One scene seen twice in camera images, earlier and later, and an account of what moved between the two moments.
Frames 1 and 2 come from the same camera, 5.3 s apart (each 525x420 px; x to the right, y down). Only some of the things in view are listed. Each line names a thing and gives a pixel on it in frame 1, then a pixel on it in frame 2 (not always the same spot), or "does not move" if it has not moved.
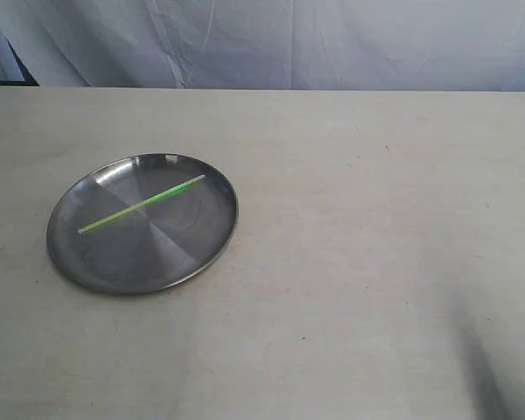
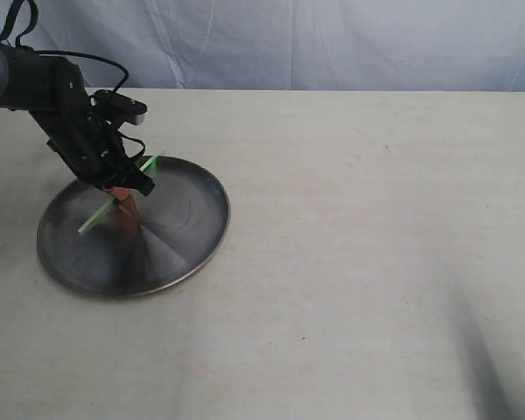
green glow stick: [141, 204] to [94, 217]
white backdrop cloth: [324, 45] does not move
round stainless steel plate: [143, 224] does not move
